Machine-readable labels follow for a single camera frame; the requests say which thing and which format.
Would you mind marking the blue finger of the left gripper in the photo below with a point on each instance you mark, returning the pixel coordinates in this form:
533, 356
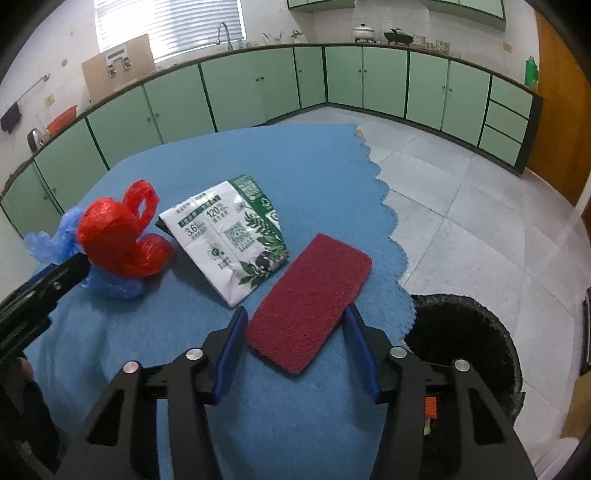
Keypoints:
25, 312

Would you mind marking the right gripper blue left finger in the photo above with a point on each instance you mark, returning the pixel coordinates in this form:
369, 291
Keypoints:
227, 345

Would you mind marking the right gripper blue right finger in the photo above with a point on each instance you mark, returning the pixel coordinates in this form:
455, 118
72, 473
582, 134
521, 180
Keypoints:
359, 348

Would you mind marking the dark red scouring pad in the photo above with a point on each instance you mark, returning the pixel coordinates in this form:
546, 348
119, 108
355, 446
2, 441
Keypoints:
304, 307

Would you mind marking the blue plastic bag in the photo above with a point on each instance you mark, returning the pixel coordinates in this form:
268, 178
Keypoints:
63, 245

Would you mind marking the red plastic bag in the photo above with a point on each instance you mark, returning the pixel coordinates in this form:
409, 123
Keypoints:
113, 234

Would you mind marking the green white milk carton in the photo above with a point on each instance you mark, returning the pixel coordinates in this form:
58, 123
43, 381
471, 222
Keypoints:
231, 232

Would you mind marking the black lined trash bin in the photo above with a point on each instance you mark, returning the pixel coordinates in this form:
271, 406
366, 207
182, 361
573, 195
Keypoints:
450, 327

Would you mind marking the green lower kitchen cabinets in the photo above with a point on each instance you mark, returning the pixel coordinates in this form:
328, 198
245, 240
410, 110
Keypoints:
475, 107

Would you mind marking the chrome kitchen faucet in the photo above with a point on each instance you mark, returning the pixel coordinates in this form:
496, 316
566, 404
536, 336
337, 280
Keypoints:
223, 36

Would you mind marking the blue felt table mat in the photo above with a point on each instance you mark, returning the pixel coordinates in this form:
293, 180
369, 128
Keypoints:
302, 180

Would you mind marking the steel electric kettle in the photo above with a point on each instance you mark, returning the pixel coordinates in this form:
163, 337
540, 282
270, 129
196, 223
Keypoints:
35, 140

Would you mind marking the red plastic basin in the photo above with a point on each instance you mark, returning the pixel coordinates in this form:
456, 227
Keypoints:
62, 121

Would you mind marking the dark hanging towel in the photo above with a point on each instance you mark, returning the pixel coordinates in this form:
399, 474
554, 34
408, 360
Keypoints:
11, 118

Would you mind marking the cardboard water purifier box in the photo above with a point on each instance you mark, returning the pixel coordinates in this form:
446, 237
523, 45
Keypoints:
118, 67

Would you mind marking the brown wooden door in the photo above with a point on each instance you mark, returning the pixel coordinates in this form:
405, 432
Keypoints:
561, 149

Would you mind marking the black wok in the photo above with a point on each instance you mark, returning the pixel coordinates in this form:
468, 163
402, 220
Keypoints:
397, 36

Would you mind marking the white cooking pot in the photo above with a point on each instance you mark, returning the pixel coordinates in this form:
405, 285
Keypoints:
364, 33

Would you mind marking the green thermos bottle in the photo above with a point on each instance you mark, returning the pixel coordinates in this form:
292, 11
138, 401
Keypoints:
531, 79

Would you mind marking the window with white blinds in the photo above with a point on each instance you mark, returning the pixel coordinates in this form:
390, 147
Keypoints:
173, 26

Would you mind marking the wall towel bar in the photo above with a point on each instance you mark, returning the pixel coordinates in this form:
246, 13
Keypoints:
41, 80

